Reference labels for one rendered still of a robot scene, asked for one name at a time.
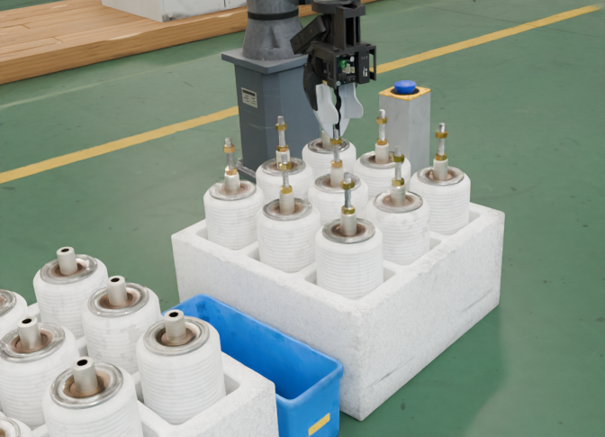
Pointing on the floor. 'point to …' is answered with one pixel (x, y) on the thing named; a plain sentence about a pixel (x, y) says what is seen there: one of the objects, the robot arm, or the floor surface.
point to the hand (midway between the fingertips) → (333, 127)
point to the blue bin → (277, 367)
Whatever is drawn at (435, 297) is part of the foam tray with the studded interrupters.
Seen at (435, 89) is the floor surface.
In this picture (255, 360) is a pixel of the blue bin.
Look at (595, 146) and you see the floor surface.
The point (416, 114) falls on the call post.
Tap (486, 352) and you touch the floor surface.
